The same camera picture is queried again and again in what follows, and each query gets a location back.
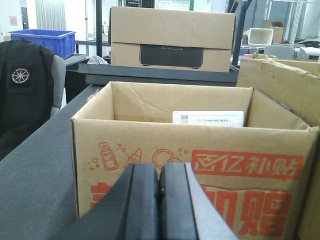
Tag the blue plastic crate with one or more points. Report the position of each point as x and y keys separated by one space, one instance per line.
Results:
x=61 y=42

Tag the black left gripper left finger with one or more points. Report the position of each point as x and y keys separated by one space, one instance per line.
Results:
x=129 y=211

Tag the crumpled clear plastic bag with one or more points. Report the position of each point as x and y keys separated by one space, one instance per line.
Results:
x=97 y=60

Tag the open box with red print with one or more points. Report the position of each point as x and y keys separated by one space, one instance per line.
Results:
x=255 y=175

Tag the black jacket with patch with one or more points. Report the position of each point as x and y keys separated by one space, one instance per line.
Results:
x=26 y=91

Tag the large plain cardboard box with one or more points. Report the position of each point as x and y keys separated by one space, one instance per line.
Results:
x=295 y=85

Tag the closed box with black picture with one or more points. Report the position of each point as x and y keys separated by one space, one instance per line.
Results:
x=171 y=39

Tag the white label sheet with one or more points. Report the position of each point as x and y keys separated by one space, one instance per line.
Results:
x=229 y=118

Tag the white open bin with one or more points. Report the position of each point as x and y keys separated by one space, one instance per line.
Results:
x=260 y=36

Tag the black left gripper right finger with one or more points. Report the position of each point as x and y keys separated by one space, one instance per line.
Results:
x=185 y=211

